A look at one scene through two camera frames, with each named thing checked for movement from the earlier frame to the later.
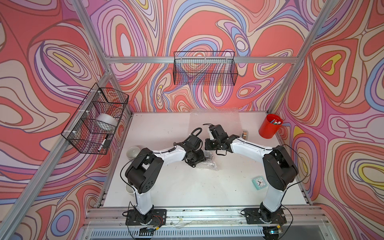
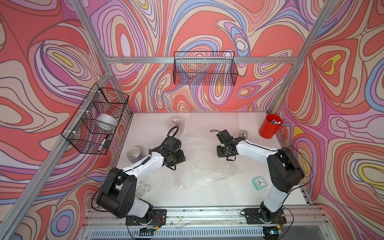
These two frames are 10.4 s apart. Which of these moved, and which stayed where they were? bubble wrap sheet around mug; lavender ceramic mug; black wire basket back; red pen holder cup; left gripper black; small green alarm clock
Moved: left gripper black; bubble wrap sheet around mug
Stayed: red pen holder cup; small green alarm clock; black wire basket back; lavender ceramic mug
